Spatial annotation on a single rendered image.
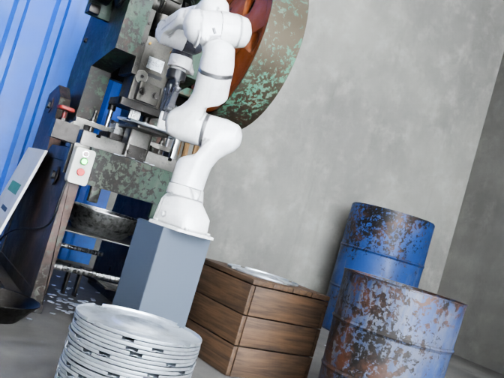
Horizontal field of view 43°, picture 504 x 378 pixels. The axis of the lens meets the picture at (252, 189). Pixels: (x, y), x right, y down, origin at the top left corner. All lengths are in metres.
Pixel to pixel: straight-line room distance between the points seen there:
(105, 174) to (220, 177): 1.83
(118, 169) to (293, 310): 0.87
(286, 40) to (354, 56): 2.21
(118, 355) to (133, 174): 1.35
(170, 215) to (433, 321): 0.87
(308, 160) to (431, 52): 1.42
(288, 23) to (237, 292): 1.12
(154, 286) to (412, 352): 0.81
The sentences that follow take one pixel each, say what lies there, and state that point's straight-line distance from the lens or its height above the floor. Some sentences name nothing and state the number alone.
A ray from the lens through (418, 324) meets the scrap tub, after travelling 2.08.
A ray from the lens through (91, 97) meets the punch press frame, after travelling 2.99.
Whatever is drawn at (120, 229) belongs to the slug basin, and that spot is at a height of 0.36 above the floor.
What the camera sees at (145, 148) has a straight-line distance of 2.69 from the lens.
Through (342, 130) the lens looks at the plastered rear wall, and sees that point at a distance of 4.83.
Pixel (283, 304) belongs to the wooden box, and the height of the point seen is 0.28.
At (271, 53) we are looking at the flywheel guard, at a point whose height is 1.23.
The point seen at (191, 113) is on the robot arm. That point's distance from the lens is 2.06.
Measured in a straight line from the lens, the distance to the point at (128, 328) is 1.44.
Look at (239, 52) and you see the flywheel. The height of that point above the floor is 1.26.
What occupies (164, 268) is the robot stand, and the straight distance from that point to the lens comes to 2.02.
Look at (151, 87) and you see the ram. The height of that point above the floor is 0.96.
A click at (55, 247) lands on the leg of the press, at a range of 2.51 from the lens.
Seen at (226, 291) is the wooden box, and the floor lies 0.27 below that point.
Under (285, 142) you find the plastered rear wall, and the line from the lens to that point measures 4.56.
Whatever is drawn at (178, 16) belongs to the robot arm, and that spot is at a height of 1.14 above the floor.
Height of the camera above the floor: 0.53
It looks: 3 degrees up
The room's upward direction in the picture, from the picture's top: 16 degrees clockwise
